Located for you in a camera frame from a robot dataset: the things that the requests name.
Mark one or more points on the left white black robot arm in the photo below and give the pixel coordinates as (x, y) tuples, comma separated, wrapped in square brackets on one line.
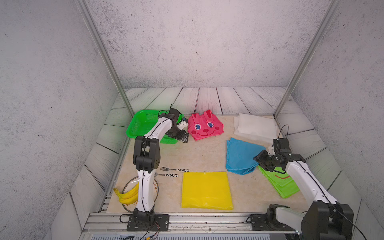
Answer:
[(147, 157)]

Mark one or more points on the green frog folded raincoat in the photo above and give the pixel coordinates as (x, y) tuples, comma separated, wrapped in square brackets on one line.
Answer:
[(281, 181)]

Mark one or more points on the pink bunny raincoat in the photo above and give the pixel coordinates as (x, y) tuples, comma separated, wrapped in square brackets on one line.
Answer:
[(205, 125)]

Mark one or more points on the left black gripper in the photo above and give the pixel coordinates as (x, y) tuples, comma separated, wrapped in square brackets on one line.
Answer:
[(180, 137)]

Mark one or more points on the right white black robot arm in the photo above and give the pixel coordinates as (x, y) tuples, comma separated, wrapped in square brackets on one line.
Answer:
[(326, 218)]

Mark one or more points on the spoon with zebra handle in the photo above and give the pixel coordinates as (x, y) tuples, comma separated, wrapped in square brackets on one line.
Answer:
[(167, 175)]

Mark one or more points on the yellow bananas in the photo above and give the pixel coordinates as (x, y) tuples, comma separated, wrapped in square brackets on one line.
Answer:
[(130, 197)]

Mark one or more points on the right metal corner post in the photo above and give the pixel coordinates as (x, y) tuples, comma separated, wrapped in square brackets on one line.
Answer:
[(319, 34)]

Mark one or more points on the white folded raincoat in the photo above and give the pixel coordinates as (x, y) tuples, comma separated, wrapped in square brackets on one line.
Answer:
[(256, 128)]

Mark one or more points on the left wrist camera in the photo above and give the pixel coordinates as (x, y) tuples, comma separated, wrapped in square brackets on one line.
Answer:
[(176, 115)]

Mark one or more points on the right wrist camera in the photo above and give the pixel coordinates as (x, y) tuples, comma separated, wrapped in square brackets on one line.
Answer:
[(281, 146)]

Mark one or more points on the green plastic basket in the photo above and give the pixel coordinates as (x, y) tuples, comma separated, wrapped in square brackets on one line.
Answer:
[(143, 121)]

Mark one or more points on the yellow raincoat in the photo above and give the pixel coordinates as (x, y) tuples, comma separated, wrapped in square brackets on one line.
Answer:
[(206, 190)]

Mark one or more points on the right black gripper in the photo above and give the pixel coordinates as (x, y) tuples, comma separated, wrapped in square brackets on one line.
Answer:
[(260, 159)]

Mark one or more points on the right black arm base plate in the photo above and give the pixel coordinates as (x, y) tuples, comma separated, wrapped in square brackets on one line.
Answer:
[(268, 220)]

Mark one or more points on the round patterned plate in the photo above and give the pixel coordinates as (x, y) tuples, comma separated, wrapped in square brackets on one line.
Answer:
[(130, 185)]

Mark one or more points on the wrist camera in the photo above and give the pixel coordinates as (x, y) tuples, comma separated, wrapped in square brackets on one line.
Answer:
[(281, 146), (176, 115)]

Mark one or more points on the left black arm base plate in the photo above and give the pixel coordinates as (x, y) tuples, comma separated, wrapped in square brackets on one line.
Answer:
[(152, 223)]

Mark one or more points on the fork with zebra handle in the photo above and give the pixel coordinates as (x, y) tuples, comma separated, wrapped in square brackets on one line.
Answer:
[(178, 170)]

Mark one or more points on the metal corner post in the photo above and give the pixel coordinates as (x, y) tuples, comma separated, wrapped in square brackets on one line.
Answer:
[(89, 21), (319, 34)]

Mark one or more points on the blue raincoat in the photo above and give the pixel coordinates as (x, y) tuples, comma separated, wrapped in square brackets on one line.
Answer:
[(240, 156)]

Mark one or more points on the left metal corner post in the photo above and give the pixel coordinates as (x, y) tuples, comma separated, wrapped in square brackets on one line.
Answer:
[(89, 21)]

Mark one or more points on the aluminium front rail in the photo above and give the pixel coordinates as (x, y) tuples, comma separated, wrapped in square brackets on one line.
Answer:
[(192, 226)]

